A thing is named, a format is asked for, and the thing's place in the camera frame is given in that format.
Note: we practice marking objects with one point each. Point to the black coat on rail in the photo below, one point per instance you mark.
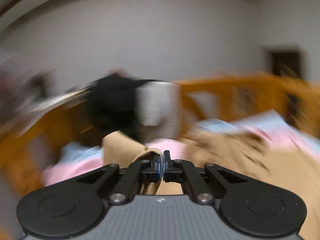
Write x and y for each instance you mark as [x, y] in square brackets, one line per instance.
[112, 105]

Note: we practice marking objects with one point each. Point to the dark framed portrait picture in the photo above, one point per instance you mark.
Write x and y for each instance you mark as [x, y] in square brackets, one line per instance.
[283, 61]

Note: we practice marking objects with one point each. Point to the light blue bed sheet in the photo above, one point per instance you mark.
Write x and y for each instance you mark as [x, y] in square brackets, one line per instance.
[267, 122]

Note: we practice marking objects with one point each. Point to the white grey knit cloth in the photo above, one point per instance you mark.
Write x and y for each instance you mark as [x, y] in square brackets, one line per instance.
[158, 111]

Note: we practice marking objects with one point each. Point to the tan hooded zip jacket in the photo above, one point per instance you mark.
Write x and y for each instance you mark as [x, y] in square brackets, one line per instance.
[279, 158]

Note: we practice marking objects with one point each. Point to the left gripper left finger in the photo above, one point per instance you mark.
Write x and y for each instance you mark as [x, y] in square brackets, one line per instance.
[134, 177]

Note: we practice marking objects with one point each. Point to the wooden bed frame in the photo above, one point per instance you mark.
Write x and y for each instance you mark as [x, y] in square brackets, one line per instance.
[63, 119]

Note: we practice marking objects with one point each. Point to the pink shirt on bed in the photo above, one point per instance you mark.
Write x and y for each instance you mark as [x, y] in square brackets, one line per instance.
[61, 171]

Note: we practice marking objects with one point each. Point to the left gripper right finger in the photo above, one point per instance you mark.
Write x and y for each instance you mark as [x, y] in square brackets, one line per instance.
[189, 177]

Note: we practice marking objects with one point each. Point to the plastic bag of clothes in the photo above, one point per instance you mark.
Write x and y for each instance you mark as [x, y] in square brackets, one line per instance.
[20, 91]

